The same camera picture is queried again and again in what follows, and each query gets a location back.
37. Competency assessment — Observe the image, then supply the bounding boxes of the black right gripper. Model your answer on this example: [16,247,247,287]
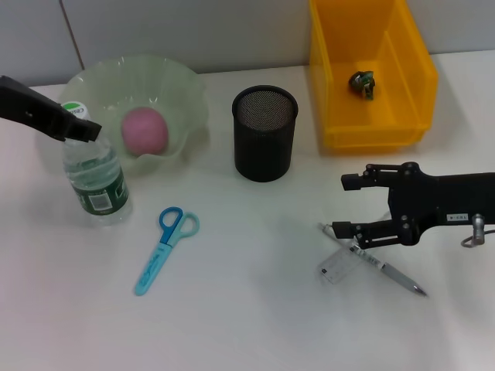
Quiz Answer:
[331,162,495,250]

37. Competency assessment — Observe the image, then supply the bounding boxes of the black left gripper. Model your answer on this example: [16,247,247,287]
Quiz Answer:
[0,75,103,145]

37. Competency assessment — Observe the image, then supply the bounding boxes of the clear bottle with green label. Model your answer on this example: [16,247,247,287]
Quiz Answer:
[61,100,131,227]

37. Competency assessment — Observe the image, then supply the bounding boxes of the pink peach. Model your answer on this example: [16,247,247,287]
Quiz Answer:
[120,107,170,157]

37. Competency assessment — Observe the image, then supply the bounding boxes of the green plastic wrapper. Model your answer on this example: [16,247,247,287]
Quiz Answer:
[347,70,377,101]

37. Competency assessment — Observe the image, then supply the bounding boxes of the transparent plastic ruler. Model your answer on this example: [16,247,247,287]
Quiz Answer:
[319,210,391,286]

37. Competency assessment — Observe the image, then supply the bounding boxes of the pale green glass fruit plate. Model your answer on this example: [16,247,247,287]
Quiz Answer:
[49,56,210,179]

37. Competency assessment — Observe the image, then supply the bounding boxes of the silver pen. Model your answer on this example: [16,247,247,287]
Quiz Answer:
[317,222,428,298]

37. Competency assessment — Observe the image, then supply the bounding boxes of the black mesh pen holder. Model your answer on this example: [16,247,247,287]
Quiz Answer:
[231,85,299,182]

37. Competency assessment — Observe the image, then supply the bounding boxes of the blue plastic scissors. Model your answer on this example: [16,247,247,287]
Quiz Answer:
[134,206,201,297]

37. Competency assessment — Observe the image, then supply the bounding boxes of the yellow plastic bin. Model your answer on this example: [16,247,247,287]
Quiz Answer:
[308,0,439,150]

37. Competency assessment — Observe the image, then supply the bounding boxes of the right gripper cable with connector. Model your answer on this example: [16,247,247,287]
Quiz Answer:
[459,213,495,248]

